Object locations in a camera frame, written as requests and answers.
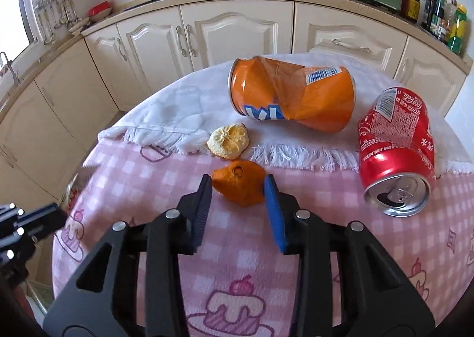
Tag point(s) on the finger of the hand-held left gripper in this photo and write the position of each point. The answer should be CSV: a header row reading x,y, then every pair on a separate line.
x,y
44,222
14,257

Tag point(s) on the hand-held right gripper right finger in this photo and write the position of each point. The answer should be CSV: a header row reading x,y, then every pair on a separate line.
x,y
274,216

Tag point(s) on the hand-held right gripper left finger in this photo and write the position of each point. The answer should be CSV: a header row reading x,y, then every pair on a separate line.
x,y
202,213

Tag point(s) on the clear plastic wrapper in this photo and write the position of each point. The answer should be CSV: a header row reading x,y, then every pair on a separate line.
x,y
72,188

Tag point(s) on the orange peel piece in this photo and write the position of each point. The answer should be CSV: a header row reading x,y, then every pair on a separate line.
x,y
240,183

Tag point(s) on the pink checked tablecloth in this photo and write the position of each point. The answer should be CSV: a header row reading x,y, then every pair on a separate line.
x,y
237,277

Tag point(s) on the pale dried orange peel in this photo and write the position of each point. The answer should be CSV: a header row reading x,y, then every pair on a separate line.
x,y
227,142

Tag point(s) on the white fringed cloth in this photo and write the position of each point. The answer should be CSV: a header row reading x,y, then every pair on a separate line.
x,y
177,107

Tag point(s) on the crushed orange soda can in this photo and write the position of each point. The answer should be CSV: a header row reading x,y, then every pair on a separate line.
x,y
314,103

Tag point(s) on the red soda can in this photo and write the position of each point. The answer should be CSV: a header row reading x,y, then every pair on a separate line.
x,y
392,151

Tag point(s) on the steel sink faucet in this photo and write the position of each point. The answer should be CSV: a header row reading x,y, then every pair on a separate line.
x,y
9,66

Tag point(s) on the cream base cabinets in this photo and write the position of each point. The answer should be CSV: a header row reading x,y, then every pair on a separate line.
x,y
229,33

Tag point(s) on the hanging utensil rack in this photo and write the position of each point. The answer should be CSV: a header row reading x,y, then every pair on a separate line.
x,y
55,18

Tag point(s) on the red bowl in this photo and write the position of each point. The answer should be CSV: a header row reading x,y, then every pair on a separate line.
x,y
100,11

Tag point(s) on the dark green bottle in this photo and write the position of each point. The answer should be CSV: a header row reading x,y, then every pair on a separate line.
x,y
435,16

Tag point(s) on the yellow green bottle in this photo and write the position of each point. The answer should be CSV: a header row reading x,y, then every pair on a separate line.
x,y
457,31

